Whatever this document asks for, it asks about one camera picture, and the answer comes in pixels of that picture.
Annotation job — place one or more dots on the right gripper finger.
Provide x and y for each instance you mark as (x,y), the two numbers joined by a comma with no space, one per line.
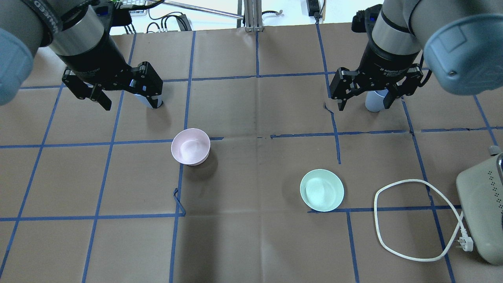
(345,85)
(413,80)

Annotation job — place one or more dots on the pink bowl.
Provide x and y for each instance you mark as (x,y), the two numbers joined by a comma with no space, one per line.
(191,147)

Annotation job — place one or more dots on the green bowl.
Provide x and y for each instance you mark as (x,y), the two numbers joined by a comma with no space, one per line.
(322,190)

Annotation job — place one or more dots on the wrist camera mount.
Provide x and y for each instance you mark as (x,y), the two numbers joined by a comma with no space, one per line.
(111,15)
(365,20)

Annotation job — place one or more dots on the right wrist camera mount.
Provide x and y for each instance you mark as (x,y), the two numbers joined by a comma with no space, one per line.
(365,20)

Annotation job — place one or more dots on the cream toaster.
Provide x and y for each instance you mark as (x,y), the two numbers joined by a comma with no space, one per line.
(480,191)

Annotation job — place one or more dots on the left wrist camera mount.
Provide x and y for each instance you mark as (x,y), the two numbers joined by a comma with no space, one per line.
(111,15)

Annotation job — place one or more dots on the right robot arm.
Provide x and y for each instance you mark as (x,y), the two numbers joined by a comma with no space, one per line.
(457,41)

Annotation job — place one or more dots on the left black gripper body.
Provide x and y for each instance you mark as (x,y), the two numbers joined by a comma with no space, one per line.
(95,59)

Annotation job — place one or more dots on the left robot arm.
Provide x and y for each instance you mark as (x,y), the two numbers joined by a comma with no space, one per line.
(78,32)

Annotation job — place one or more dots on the aluminium frame post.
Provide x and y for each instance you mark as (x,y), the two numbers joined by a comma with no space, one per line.
(252,18)

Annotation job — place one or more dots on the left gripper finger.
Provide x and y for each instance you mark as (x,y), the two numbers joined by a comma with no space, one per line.
(143,80)
(82,91)

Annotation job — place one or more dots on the blue cup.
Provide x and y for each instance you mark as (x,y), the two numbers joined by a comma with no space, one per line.
(151,102)
(375,100)

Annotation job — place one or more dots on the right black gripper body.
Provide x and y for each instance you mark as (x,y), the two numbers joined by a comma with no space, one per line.
(387,61)

